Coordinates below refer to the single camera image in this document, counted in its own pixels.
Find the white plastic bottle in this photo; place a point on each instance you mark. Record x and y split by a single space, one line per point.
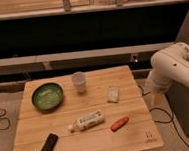
87 121

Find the black remote control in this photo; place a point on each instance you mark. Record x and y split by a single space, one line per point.
50 142

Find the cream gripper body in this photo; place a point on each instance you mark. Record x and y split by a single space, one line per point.
156 98

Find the wooden table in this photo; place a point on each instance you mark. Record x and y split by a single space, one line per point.
110 116

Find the green ceramic bowl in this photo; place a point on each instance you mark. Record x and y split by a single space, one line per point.
47 96

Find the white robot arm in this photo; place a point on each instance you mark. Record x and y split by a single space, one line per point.
168 65

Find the clear plastic cup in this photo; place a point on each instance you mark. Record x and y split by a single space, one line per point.
78 80

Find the small clear plastic packet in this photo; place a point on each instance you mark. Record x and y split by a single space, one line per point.
113 95

